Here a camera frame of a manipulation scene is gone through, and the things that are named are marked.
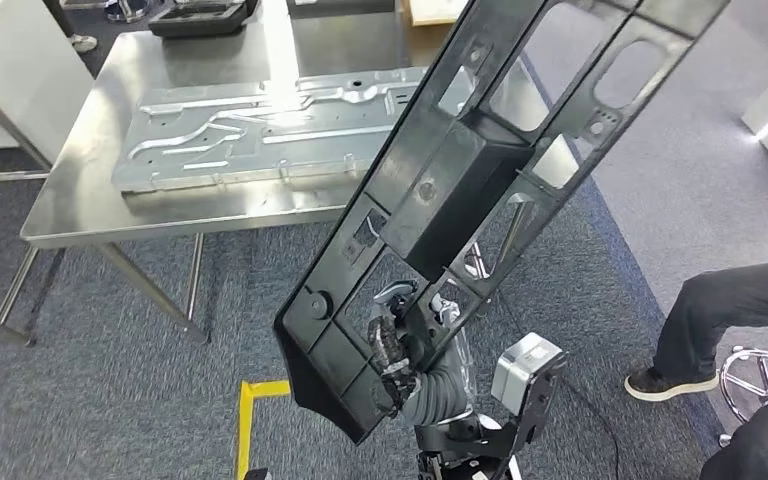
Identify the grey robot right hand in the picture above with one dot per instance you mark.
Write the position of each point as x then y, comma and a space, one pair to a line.
390, 358

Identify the black plastic car panel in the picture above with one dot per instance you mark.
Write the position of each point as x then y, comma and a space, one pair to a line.
450, 192

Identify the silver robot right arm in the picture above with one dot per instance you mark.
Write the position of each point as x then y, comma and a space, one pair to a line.
437, 397

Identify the stainless steel workbench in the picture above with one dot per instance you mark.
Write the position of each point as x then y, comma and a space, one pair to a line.
92, 199

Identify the yellow floor tape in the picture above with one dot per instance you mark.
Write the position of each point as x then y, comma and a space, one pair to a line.
245, 430

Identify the stamped sheet metal panel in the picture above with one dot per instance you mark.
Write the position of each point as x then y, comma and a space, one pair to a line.
225, 139

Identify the cardboard box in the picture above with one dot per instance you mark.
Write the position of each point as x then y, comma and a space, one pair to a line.
430, 10

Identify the chrome stool with black seat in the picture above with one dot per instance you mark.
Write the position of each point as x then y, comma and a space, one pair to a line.
762, 368

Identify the black plastic tray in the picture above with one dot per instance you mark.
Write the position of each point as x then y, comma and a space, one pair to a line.
198, 20

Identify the white cabinet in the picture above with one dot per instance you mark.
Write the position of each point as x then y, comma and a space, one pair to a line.
20, 86

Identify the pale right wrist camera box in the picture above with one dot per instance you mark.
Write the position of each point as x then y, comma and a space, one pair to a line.
523, 371

